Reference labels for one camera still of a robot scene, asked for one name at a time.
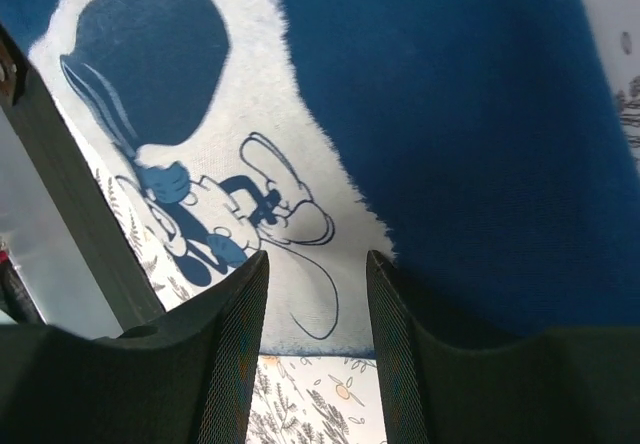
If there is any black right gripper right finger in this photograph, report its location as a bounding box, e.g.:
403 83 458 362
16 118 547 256
366 251 639 443

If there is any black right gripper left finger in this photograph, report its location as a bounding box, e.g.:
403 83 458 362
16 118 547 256
1 251 269 444

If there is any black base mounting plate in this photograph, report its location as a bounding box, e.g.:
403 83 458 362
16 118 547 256
1 32 165 338

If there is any floral patterned table mat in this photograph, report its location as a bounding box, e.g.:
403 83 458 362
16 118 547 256
89 0 640 444

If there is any navy blue t shirt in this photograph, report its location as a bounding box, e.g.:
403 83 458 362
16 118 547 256
0 0 640 358

